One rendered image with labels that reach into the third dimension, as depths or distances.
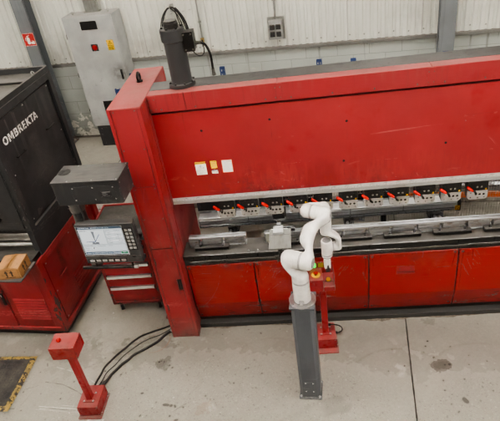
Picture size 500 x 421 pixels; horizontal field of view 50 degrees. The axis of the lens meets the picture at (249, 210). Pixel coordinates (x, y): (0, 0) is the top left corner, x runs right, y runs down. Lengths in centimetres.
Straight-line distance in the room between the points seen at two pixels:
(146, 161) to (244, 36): 444
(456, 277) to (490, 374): 81
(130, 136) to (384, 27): 489
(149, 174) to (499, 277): 303
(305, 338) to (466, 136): 189
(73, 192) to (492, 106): 301
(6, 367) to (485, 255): 437
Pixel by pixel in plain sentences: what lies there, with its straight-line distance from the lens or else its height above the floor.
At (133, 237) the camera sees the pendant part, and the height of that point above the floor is 147.
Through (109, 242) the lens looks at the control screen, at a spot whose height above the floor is 143.
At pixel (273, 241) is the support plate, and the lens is 437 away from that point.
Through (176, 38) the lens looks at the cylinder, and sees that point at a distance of 390.
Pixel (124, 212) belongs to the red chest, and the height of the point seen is 98.
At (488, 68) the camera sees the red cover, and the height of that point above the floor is 224.
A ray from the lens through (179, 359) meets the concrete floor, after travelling 498.
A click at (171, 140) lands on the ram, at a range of 413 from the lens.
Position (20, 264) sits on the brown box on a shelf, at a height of 110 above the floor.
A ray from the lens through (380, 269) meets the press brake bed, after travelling 467.
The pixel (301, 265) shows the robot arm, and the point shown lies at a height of 138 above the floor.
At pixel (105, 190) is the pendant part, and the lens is 379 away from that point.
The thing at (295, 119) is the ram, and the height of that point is 200.
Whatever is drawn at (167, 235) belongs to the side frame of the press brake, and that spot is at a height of 118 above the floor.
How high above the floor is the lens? 364
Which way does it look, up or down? 33 degrees down
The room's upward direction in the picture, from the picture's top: 9 degrees counter-clockwise
